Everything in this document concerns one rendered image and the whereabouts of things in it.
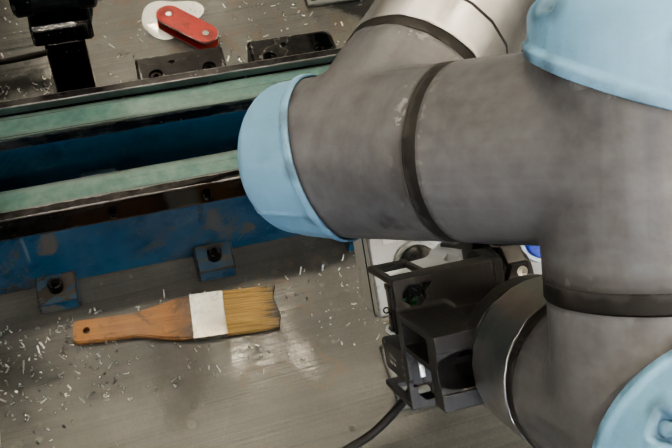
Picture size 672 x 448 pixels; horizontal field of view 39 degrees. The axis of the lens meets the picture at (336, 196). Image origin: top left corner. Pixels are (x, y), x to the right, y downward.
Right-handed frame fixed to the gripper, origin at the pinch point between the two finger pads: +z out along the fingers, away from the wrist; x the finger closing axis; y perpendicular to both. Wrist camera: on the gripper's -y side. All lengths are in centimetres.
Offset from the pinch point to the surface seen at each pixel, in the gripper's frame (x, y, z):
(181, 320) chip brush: 6.4, 17.1, 33.9
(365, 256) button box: -1.2, 3.5, 7.1
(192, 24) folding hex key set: -24, 9, 58
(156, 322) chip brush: 6.1, 19.5, 34.2
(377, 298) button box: 1.9, 3.4, 6.0
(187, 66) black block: -19, 11, 48
